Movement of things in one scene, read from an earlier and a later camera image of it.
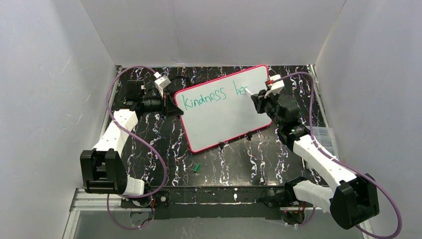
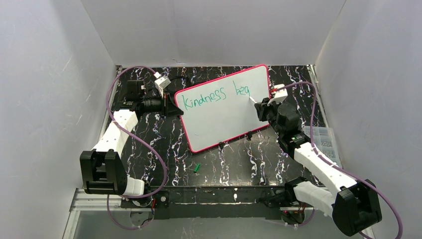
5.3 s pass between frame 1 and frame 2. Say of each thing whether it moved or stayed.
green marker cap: stayed
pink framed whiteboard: stayed
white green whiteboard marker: moved
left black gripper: stayed
